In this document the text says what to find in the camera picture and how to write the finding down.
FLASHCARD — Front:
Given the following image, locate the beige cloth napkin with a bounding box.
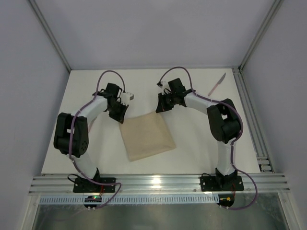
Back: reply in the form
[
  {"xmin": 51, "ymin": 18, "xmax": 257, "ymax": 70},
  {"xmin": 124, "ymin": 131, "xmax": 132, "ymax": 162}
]
[{"xmin": 119, "ymin": 112, "xmax": 176, "ymax": 161}]

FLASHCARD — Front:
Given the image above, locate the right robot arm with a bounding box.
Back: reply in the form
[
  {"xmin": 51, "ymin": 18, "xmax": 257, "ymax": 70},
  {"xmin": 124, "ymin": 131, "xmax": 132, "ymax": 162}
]
[{"xmin": 155, "ymin": 78, "xmax": 242, "ymax": 187}]

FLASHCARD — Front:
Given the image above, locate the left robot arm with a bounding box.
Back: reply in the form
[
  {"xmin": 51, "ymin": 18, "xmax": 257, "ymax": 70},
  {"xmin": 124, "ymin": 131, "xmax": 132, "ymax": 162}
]
[{"xmin": 53, "ymin": 83, "xmax": 134, "ymax": 181}]

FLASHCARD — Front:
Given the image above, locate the left black controller board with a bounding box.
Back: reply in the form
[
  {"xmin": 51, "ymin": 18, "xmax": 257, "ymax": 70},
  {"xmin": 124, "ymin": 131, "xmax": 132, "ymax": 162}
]
[{"xmin": 83, "ymin": 195, "xmax": 102, "ymax": 210}]

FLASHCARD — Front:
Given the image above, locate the black controller board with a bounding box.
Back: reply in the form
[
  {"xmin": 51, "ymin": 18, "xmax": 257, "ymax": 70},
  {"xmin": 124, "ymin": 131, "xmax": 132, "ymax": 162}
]
[
  {"xmin": 83, "ymin": 195, "xmax": 102, "ymax": 210},
  {"xmin": 217, "ymin": 194, "xmax": 235, "ymax": 208}
]

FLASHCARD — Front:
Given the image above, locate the right black controller board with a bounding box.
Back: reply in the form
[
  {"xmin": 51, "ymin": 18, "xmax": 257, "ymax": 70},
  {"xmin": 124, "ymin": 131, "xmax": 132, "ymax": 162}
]
[{"xmin": 217, "ymin": 194, "xmax": 235, "ymax": 208}]

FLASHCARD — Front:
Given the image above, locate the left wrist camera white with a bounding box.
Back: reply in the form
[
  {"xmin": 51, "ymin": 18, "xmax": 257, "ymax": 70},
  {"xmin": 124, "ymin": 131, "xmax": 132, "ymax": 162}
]
[{"xmin": 119, "ymin": 92, "xmax": 134, "ymax": 106}]

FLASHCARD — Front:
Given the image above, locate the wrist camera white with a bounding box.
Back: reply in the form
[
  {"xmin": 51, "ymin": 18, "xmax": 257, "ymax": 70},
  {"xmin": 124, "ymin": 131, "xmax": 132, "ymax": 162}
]
[
  {"xmin": 156, "ymin": 81, "xmax": 169, "ymax": 90},
  {"xmin": 119, "ymin": 92, "xmax": 134, "ymax": 106}
]

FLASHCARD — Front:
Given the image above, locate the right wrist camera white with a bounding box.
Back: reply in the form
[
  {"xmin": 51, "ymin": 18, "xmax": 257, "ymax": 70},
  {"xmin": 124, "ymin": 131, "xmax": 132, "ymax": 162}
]
[{"xmin": 156, "ymin": 81, "xmax": 169, "ymax": 90}]

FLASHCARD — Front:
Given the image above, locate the fork with pink handle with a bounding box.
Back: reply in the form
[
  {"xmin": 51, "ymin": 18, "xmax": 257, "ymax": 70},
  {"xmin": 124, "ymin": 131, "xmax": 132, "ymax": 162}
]
[{"xmin": 88, "ymin": 121, "xmax": 94, "ymax": 132}]

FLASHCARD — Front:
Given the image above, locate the knife with pink handle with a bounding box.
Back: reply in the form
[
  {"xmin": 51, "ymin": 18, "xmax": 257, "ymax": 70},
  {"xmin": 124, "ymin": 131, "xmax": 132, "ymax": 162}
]
[{"xmin": 207, "ymin": 73, "xmax": 226, "ymax": 97}]

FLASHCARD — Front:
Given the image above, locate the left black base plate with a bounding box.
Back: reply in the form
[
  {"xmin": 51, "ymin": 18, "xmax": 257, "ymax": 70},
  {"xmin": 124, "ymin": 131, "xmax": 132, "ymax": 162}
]
[{"xmin": 73, "ymin": 177, "xmax": 115, "ymax": 193}]

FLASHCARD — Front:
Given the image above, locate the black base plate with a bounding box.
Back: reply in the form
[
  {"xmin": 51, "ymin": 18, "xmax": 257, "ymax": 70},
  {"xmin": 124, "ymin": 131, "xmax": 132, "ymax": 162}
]
[
  {"xmin": 73, "ymin": 177, "xmax": 115, "ymax": 193},
  {"xmin": 200, "ymin": 172, "xmax": 245, "ymax": 192}
]

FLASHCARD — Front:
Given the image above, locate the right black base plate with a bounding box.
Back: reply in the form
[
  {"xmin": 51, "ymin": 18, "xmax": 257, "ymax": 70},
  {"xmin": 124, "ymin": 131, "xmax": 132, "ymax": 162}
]
[{"xmin": 200, "ymin": 172, "xmax": 245, "ymax": 192}]

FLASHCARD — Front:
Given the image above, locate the aluminium front rail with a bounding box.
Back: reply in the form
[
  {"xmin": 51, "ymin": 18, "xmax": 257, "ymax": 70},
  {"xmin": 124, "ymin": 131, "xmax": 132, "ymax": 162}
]
[{"xmin": 29, "ymin": 173, "xmax": 290, "ymax": 195}]

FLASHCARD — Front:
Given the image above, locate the aluminium rail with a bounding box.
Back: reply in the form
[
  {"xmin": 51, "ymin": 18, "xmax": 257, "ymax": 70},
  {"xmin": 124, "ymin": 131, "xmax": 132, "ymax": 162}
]
[
  {"xmin": 232, "ymin": 67, "xmax": 275, "ymax": 173},
  {"xmin": 29, "ymin": 173, "xmax": 290, "ymax": 195}
]

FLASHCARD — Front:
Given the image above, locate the slotted cable duct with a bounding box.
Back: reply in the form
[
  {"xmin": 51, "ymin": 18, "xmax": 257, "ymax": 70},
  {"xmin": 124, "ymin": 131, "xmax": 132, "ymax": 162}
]
[{"xmin": 39, "ymin": 194, "xmax": 218, "ymax": 205}]

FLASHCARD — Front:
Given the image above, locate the right side aluminium rail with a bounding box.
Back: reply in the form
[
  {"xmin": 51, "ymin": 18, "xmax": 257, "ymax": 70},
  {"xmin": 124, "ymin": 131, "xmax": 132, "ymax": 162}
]
[{"xmin": 232, "ymin": 67, "xmax": 275, "ymax": 173}]

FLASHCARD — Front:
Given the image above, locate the left aluminium frame post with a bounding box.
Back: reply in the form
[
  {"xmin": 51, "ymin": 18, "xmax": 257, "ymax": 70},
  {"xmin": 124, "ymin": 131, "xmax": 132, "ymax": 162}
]
[{"xmin": 27, "ymin": 0, "xmax": 72, "ymax": 73}]

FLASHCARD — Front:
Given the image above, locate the aluminium frame post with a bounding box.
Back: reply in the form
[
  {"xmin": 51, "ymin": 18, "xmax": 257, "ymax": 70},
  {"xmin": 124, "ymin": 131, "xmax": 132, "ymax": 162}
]
[
  {"xmin": 27, "ymin": 0, "xmax": 72, "ymax": 73},
  {"xmin": 238, "ymin": 0, "xmax": 284, "ymax": 71}
]

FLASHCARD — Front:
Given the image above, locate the right aluminium frame post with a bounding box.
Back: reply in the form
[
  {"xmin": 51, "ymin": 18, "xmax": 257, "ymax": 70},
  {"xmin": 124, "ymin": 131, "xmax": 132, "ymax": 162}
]
[{"xmin": 238, "ymin": 0, "xmax": 284, "ymax": 71}]

